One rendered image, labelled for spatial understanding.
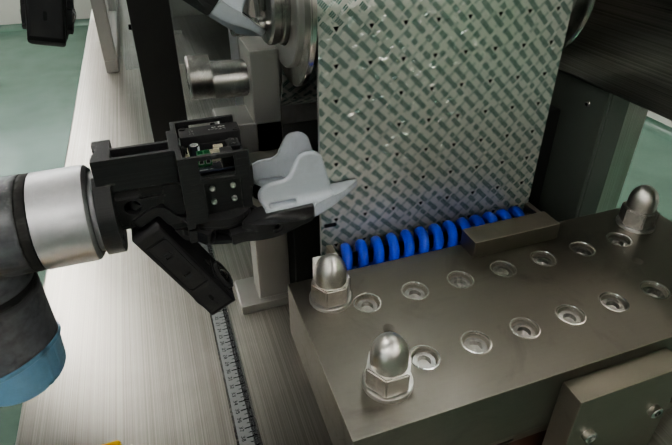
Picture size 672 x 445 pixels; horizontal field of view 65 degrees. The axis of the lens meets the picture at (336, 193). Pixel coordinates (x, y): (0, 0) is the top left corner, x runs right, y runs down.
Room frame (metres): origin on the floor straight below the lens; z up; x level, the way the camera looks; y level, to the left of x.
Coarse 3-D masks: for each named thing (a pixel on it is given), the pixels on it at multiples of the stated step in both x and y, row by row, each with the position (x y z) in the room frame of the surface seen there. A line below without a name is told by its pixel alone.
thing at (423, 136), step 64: (384, 64) 0.42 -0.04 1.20; (448, 64) 0.44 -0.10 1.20; (512, 64) 0.47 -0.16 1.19; (320, 128) 0.40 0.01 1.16; (384, 128) 0.42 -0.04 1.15; (448, 128) 0.45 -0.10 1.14; (512, 128) 0.47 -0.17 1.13; (384, 192) 0.43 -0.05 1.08; (448, 192) 0.45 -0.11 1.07; (512, 192) 0.47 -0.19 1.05
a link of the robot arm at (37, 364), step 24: (24, 288) 0.31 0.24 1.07; (0, 312) 0.29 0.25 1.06; (24, 312) 0.30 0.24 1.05; (48, 312) 0.32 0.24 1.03; (0, 336) 0.28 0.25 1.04; (24, 336) 0.30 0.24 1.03; (48, 336) 0.31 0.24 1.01; (0, 360) 0.28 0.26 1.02; (24, 360) 0.29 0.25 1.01; (48, 360) 0.30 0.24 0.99; (0, 384) 0.28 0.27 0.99; (24, 384) 0.29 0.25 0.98; (48, 384) 0.30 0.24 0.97
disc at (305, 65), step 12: (312, 0) 0.39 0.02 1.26; (312, 12) 0.39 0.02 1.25; (312, 24) 0.39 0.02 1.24; (312, 36) 0.39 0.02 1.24; (312, 48) 0.40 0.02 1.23; (300, 60) 0.42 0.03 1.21; (312, 60) 0.40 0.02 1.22; (288, 72) 0.46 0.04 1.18; (300, 72) 0.42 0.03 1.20; (300, 84) 0.43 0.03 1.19
